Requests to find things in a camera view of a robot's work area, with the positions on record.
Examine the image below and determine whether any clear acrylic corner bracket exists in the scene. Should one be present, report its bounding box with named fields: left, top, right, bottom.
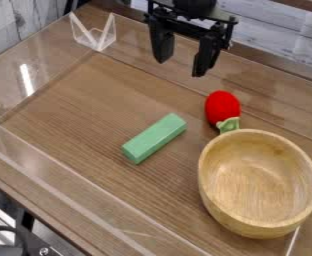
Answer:
left=69, top=13, right=116, bottom=52

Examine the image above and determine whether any clear acrylic tray wall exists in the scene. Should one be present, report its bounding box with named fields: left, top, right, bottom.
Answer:
left=0, top=114, right=216, bottom=256

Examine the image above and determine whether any red knitted strawberry toy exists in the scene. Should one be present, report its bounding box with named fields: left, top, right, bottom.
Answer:
left=204, top=90, right=241, bottom=133

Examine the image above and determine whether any green rectangular block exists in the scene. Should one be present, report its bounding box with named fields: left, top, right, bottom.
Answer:
left=121, top=113, right=187, bottom=164

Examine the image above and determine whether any light wooden bowl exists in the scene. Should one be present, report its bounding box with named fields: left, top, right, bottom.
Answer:
left=197, top=129, right=312, bottom=239

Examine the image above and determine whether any black table frame leg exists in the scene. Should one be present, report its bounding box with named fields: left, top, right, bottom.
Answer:
left=16, top=208, right=64, bottom=256

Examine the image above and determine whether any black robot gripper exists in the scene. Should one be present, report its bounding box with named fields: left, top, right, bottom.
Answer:
left=145, top=0, right=239, bottom=77

